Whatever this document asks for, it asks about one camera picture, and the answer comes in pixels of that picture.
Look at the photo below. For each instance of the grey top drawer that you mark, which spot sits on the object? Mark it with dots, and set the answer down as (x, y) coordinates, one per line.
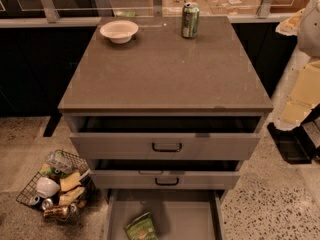
(167, 138)

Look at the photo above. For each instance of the silver can in basket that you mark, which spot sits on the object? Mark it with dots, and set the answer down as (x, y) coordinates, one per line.
(46, 204)

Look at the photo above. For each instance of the white ceramic cup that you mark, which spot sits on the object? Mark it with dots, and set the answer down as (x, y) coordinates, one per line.
(46, 187)

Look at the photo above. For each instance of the black floor tray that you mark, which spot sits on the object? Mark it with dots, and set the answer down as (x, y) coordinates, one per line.
(295, 146)

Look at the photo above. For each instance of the black wire basket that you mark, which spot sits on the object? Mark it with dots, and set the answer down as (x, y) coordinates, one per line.
(60, 188)

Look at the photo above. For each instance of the green soda can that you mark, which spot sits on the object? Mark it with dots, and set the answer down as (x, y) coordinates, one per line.
(190, 19)

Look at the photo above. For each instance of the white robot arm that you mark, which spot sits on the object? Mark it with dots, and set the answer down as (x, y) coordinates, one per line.
(298, 92)

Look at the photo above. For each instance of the grey bottom drawer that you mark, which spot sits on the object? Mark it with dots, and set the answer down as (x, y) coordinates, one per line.
(176, 214)

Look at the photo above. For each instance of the grey drawer cabinet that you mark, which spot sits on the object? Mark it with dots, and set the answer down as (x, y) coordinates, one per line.
(161, 73)

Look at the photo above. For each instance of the white paper bowl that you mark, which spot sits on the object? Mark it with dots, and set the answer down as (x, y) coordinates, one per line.
(119, 31)

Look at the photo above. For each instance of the green jalapeno chip bag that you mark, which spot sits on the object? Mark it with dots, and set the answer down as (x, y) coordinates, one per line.
(141, 228)

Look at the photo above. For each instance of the clear plastic bottle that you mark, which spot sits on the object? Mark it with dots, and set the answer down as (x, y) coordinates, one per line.
(57, 160)

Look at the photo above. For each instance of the grey middle drawer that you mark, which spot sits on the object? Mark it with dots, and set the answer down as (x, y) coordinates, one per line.
(166, 174)

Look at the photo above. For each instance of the yellow sponge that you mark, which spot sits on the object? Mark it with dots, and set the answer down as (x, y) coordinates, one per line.
(70, 182)

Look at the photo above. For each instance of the grey drawer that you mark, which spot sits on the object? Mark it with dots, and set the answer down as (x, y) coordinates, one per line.
(167, 138)
(166, 174)
(176, 214)

